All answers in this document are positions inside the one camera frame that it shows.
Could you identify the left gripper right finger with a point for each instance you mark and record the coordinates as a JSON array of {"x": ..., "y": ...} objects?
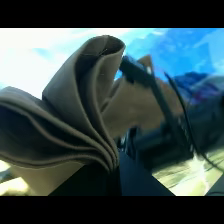
[{"x": 140, "y": 180}]

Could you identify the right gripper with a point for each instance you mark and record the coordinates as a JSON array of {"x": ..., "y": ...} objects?
[{"x": 156, "y": 141}]

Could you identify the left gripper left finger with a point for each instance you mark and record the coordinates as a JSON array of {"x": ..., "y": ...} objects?
[{"x": 88, "y": 181}]

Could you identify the brown garment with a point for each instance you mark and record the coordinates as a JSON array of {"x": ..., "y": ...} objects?
[{"x": 76, "y": 110}]

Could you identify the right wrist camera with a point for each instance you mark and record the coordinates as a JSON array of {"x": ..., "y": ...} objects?
[{"x": 135, "y": 70}]

